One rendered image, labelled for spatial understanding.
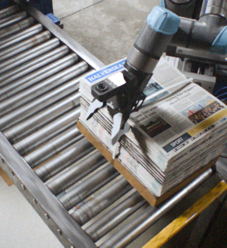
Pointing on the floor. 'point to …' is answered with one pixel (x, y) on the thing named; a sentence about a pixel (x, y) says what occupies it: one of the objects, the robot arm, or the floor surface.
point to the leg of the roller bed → (204, 224)
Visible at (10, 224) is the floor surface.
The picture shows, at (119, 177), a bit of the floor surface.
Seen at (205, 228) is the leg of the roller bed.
